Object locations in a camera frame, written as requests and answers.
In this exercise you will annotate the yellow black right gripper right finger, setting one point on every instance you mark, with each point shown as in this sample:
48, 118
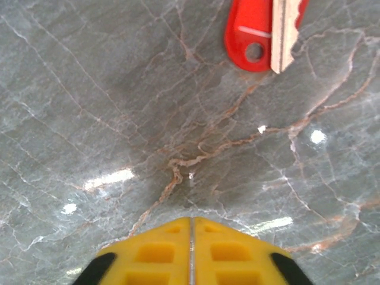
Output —
231, 240

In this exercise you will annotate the red key tag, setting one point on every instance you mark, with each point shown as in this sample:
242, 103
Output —
246, 23

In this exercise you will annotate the silver metal key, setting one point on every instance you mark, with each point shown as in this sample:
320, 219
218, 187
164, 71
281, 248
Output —
282, 35

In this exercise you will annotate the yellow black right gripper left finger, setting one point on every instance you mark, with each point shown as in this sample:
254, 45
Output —
154, 237

